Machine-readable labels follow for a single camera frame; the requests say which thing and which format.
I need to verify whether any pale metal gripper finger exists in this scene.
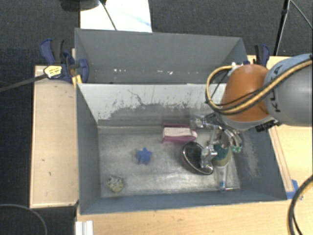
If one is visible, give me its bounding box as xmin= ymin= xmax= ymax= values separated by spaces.
xmin=200 ymin=146 xmax=218 ymax=169

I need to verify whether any blue star-shaped block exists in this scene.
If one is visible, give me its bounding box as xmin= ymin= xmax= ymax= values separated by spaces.
xmin=135 ymin=147 xmax=153 ymax=166

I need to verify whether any black cylinder on white bracket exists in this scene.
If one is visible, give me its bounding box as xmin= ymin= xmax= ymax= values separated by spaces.
xmin=255 ymin=120 xmax=280 ymax=133

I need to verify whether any clear bottle with green cap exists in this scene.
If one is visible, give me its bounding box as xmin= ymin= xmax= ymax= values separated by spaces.
xmin=211 ymin=145 xmax=233 ymax=192

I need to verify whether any grey metal bin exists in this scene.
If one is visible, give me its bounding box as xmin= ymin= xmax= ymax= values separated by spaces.
xmin=74 ymin=27 xmax=288 ymax=215

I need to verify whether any pale wood flat board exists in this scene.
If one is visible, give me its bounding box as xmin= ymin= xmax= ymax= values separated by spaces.
xmin=29 ymin=65 xmax=80 ymax=209

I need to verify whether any speckled grey-yellow stone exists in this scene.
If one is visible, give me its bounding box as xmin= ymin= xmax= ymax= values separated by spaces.
xmin=106 ymin=175 xmax=126 ymax=194

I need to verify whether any black oval shiny-rimmed thing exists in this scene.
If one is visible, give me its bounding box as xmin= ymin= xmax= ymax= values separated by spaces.
xmin=182 ymin=141 xmax=215 ymax=176

